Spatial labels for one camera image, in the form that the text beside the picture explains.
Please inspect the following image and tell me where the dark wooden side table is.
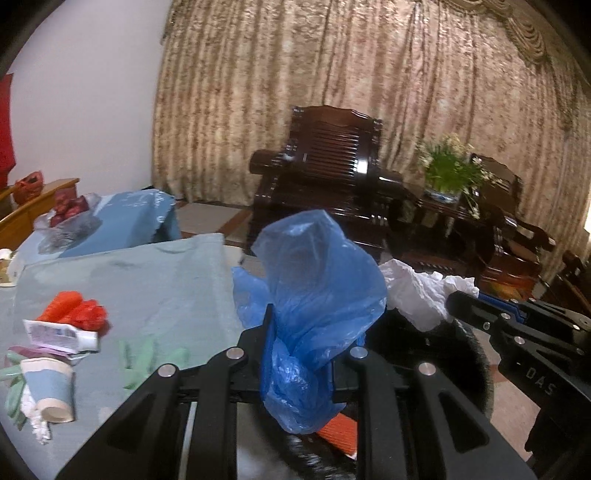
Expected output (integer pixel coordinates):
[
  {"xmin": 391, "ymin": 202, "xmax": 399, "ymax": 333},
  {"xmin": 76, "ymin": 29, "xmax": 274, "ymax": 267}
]
[{"xmin": 388, "ymin": 182, "xmax": 490, "ymax": 278}]

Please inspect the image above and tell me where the blue paper cup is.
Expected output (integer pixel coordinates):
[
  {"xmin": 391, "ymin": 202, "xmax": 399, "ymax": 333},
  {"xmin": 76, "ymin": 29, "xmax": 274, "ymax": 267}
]
[{"xmin": 19, "ymin": 357, "xmax": 76, "ymax": 424}]

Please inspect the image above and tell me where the beige patterned curtain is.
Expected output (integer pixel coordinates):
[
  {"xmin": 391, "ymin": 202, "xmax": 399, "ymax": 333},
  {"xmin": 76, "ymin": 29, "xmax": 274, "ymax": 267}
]
[{"xmin": 151, "ymin": 0, "xmax": 591, "ymax": 296}]

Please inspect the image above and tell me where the potted green plant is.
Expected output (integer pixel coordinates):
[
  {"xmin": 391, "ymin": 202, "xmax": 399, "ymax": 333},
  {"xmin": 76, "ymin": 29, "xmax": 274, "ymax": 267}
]
[{"xmin": 414, "ymin": 134, "xmax": 499, "ymax": 217}]

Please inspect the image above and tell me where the red plastic bag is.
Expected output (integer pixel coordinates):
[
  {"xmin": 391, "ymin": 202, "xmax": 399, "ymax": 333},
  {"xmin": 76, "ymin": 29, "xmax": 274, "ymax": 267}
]
[{"xmin": 65, "ymin": 299, "xmax": 110, "ymax": 332}]

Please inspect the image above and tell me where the clear bag of red fruit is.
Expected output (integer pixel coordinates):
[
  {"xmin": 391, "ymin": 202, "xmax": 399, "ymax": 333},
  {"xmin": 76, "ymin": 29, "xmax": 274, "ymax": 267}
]
[{"xmin": 34, "ymin": 191, "xmax": 102, "ymax": 254}]

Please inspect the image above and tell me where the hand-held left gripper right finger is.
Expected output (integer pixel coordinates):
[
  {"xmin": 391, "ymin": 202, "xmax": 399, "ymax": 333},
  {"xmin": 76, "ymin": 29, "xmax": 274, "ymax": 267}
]
[{"xmin": 332, "ymin": 345, "xmax": 536, "ymax": 480}]

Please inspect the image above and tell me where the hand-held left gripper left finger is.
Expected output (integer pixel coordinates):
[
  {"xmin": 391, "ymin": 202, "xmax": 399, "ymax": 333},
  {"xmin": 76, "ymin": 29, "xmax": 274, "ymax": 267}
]
[{"xmin": 55, "ymin": 302, "xmax": 278, "ymax": 480}]

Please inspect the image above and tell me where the dark wooden chair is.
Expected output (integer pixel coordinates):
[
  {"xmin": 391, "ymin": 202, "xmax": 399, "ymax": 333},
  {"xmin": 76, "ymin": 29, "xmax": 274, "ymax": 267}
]
[{"xmin": 540, "ymin": 250, "xmax": 591, "ymax": 317}]

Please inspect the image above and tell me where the dark wooden armchair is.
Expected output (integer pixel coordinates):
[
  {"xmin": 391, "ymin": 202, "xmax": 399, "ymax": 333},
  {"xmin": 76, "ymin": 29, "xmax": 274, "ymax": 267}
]
[
  {"xmin": 244, "ymin": 105, "xmax": 407, "ymax": 259},
  {"xmin": 468, "ymin": 154, "xmax": 557, "ymax": 296}
]

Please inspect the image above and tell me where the red hanging cloth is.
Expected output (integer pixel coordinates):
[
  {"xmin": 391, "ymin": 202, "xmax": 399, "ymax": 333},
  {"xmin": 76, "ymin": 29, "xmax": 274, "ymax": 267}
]
[{"xmin": 0, "ymin": 74, "xmax": 17, "ymax": 190}]

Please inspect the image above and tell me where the white tube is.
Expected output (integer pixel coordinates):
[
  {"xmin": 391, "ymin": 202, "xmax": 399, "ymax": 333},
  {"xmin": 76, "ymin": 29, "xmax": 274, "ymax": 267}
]
[{"xmin": 23, "ymin": 319, "xmax": 100, "ymax": 355}]

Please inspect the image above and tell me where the blue tablecloth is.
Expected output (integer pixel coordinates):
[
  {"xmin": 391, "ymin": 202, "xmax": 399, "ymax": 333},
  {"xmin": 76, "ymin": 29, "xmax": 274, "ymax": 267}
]
[{"xmin": 18, "ymin": 189, "xmax": 182, "ymax": 266}]

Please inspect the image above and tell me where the light green towel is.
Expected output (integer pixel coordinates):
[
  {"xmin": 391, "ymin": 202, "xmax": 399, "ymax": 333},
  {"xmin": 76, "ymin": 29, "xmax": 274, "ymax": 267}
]
[{"xmin": 0, "ymin": 233, "xmax": 245, "ymax": 480}]

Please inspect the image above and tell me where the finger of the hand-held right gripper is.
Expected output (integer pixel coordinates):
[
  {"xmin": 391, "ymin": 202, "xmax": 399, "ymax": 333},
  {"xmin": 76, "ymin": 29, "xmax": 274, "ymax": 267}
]
[
  {"xmin": 445, "ymin": 290, "xmax": 527, "ymax": 343},
  {"xmin": 522, "ymin": 300, "xmax": 591, "ymax": 340}
]

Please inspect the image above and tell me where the green glove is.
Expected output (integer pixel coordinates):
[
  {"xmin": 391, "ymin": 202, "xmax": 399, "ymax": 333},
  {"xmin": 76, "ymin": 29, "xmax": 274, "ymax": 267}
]
[
  {"xmin": 0, "ymin": 364, "xmax": 28, "ymax": 430},
  {"xmin": 119, "ymin": 339, "xmax": 190, "ymax": 391}
]

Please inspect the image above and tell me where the blue plastic bag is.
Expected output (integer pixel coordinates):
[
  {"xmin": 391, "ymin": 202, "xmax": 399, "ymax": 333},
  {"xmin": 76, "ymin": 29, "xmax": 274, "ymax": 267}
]
[{"xmin": 231, "ymin": 209, "xmax": 389, "ymax": 435}]

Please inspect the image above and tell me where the orange foam net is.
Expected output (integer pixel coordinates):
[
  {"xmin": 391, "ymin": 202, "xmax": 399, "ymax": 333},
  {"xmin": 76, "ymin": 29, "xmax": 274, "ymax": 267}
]
[
  {"xmin": 316, "ymin": 412, "xmax": 360, "ymax": 457},
  {"xmin": 34, "ymin": 291, "xmax": 84, "ymax": 324}
]

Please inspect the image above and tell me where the white tissue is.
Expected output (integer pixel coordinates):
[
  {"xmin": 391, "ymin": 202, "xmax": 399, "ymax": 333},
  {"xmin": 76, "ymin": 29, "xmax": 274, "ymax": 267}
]
[{"xmin": 21, "ymin": 385, "xmax": 51, "ymax": 446}]

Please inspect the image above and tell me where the pink face mask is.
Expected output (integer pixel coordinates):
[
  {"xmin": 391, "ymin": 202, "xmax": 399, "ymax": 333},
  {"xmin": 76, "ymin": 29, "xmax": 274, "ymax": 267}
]
[{"xmin": 7, "ymin": 345, "xmax": 88, "ymax": 366}]

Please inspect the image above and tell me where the black trash bin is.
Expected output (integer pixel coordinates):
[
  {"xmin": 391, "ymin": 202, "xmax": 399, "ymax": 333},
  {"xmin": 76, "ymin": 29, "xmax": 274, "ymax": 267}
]
[{"xmin": 231, "ymin": 307, "xmax": 496, "ymax": 480}]

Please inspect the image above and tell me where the white paper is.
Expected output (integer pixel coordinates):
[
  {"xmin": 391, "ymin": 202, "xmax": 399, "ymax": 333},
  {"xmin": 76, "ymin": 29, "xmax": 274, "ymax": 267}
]
[{"xmin": 379, "ymin": 258, "xmax": 481, "ymax": 332}]

